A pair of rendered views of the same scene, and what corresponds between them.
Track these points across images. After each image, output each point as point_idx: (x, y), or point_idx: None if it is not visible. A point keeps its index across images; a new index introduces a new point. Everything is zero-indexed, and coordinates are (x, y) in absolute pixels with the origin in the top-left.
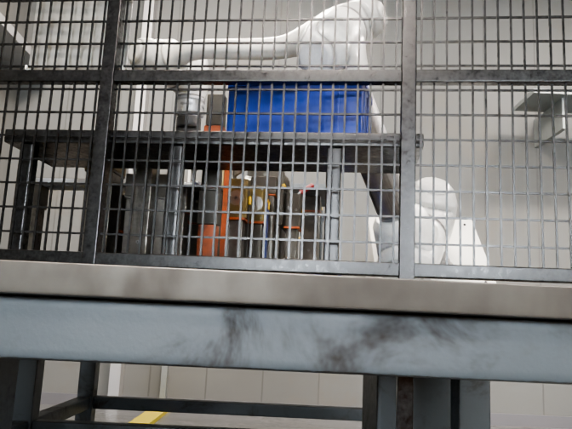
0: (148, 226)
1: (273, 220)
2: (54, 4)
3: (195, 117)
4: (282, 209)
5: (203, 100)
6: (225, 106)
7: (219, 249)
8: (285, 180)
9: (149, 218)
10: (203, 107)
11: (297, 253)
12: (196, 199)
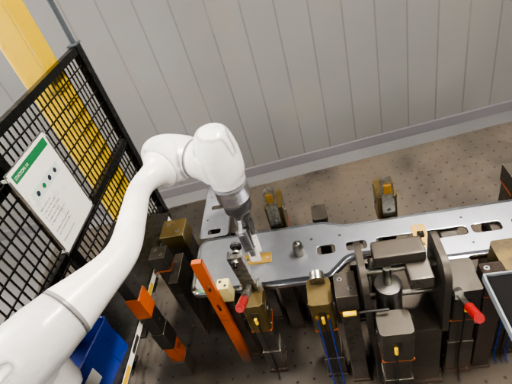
0: (178, 301)
1: (350, 330)
2: (60, 173)
3: (225, 209)
4: (367, 326)
5: (222, 195)
6: (123, 287)
7: (245, 333)
8: (443, 275)
9: (177, 297)
10: (228, 200)
11: (404, 373)
12: (270, 265)
